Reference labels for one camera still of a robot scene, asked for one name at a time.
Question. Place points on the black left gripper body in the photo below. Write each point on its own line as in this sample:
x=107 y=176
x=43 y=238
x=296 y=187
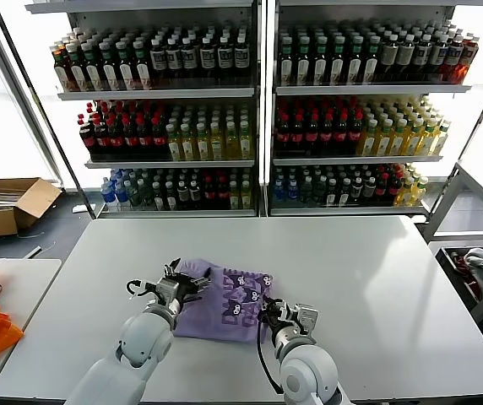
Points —
x=187 y=287

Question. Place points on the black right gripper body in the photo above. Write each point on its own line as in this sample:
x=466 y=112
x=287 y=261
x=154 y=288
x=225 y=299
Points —
x=276 y=313

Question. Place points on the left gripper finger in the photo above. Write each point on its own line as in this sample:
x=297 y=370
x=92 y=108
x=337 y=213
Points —
x=203 y=280
x=172 y=270

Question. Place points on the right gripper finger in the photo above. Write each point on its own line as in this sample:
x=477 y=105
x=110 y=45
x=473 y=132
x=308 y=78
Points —
x=264 y=316
x=269 y=302

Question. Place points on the purple T-shirt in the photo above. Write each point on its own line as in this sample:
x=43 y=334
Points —
x=207 y=320

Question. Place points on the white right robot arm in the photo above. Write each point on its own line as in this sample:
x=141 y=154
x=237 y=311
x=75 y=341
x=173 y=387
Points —
x=305 y=371

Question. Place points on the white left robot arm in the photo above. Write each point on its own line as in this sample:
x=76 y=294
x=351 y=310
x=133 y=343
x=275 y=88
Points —
x=140 y=337

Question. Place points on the dark bottle white label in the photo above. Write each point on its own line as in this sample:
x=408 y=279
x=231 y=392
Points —
x=169 y=197
x=331 y=196
x=344 y=196
x=158 y=197

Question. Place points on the dark bottle grey label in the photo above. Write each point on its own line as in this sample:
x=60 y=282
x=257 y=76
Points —
x=182 y=193
x=357 y=187
x=194 y=193
x=369 y=187

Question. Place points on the green drink bottle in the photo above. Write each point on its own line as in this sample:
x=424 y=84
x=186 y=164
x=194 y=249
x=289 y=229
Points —
x=144 y=195
x=134 y=195
x=307 y=191
x=320 y=191

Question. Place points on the cola bottle red cap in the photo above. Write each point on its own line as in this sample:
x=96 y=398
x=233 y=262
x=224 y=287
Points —
x=129 y=140
x=382 y=187
x=311 y=136
x=355 y=136
x=99 y=140
x=222 y=191
x=158 y=140
x=85 y=140
x=326 y=136
x=297 y=136
x=341 y=136
x=283 y=136
x=394 y=186
x=208 y=191
x=115 y=140
x=143 y=140

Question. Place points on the yellow-green drink bottle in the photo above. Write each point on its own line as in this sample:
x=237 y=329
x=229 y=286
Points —
x=245 y=197
x=233 y=197

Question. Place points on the blue water bottle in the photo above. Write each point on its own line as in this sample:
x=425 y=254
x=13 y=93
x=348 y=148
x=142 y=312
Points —
x=120 y=197
x=293 y=190
x=106 y=195
x=279 y=190

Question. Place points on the small white floor object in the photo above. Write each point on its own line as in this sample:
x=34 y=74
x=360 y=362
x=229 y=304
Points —
x=81 y=208

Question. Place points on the yellow juice bottle green label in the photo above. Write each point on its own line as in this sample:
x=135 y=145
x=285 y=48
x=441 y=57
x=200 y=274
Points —
x=427 y=143
x=215 y=147
x=412 y=143
x=231 y=147
x=201 y=147
x=383 y=143
x=186 y=147
x=173 y=147
x=419 y=192
x=441 y=141
x=397 y=143
x=404 y=193
x=368 y=143
x=245 y=147

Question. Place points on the white floor strip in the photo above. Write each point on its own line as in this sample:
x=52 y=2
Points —
x=34 y=251

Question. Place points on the white side table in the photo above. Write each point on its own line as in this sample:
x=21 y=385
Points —
x=25 y=287

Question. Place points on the grey metal shelf unit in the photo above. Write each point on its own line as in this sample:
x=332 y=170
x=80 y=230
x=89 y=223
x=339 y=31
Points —
x=372 y=89
x=155 y=93

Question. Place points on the white strips bundle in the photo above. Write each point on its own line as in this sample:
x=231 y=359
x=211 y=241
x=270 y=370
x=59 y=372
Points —
x=3 y=197

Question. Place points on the red crumpled garment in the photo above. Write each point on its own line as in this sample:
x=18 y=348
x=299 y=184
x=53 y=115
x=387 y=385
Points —
x=463 y=263

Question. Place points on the dark tea bottle green label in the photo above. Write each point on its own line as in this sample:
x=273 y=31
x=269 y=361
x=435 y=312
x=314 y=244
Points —
x=142 y=71
x=338 y=67
x=321 y=67
x=303 y=67
x=108 y=73
x=354 y=67
x=92 y=73
x=125 y=71
x=371 y=67
x=286 y=67
x=74 y=73

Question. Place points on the dark drink bottle navy label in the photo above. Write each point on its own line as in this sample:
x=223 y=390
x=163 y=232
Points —
x=207 y=56
x=437 y=54
x=224 y=56
x=240 y=55
x=158 y=58
x=173 y=58
x=422 y=54
x=188 y=57

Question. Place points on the dark drink bottle beige label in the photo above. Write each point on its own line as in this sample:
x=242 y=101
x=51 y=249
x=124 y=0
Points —
x=405 y=56
x=389 y=56

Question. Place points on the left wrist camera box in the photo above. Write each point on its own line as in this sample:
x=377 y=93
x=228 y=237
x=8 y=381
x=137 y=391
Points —
x=166 y=289

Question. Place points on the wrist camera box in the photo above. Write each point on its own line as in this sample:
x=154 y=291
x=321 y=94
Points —
x=307 y=317
x=166 y=289

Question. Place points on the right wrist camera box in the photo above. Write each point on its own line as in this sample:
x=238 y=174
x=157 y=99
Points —
x=307 y=317

